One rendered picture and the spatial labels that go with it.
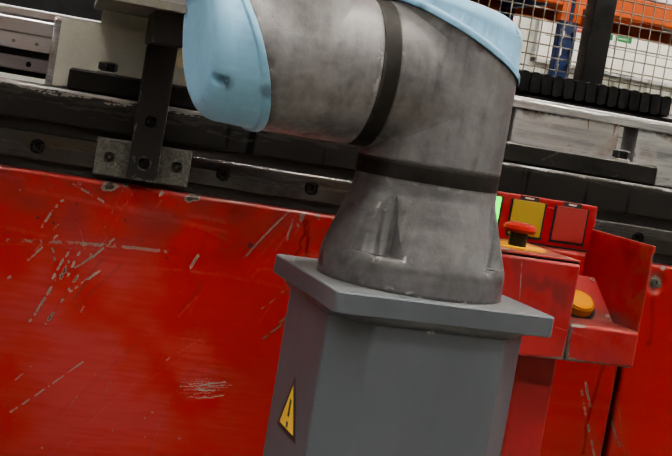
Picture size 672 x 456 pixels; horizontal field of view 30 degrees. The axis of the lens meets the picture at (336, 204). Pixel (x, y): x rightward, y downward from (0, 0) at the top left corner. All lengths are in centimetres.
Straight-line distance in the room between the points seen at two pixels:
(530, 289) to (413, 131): 55
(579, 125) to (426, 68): 100
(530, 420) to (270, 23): 80
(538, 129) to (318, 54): 102
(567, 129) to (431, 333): 101
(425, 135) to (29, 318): 84
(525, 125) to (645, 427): 48
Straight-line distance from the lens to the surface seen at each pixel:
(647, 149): 198
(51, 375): 170
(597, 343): 153
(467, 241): 96
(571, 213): 166
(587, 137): 194
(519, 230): 152
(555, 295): 149
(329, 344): 95
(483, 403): 98
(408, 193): 96
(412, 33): 95
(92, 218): 166
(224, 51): 90
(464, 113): 96
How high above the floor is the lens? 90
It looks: 4 degrees down
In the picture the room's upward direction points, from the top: 10 degrees clockwise
